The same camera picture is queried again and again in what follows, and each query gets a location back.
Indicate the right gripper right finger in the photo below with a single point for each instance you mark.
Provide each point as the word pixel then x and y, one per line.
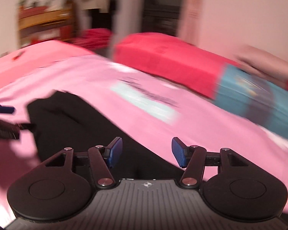
pixel 181 152

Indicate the pink printed bed sheet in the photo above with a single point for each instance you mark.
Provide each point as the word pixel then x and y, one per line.
pixel 151 111

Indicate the red folded cloth pile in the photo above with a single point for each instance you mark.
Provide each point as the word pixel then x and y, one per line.
pixel 93 39

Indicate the dark window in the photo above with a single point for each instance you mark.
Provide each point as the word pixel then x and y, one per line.
pixel 161 16

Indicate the teal grey striped pillow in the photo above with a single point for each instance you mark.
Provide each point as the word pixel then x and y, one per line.
pixel 255 99

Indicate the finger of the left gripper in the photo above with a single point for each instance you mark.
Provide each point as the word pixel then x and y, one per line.
pixel 6 109
pixel 26 126

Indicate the pink curtain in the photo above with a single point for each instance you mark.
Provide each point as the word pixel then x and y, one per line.
pixel 189 21

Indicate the red bed cover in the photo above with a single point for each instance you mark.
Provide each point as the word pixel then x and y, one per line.
pixel 170 58

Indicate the hanging clothes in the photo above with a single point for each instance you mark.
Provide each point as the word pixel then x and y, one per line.
pixel 96 14

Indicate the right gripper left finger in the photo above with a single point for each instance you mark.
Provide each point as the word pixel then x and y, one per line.
pixel 113 152

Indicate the wooden shelf unit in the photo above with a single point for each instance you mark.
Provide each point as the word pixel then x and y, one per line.
pixel 39 24

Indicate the coral red blanket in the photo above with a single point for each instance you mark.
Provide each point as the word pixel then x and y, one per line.
pixel 51 50

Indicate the beige folded blanket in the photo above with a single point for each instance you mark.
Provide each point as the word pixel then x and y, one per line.
pixel 263 64

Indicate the black pants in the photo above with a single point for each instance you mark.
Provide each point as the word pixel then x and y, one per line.
pixel 66 120

